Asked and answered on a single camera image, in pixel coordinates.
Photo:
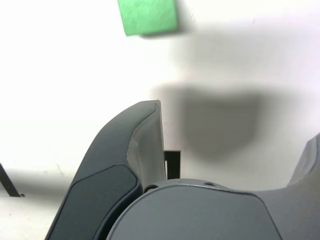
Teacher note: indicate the black tape square outline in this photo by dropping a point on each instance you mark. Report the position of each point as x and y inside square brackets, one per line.
[173, 165]

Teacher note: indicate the green cube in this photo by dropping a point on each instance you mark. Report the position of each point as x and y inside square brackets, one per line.
[150, 15]

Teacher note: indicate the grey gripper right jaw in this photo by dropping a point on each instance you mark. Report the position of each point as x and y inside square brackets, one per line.
[200, 215]

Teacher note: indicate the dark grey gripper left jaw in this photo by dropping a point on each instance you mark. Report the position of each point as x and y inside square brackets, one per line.
[105, 180]

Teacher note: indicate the black tape strip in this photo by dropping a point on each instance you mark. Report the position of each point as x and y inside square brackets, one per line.
[8, 182]

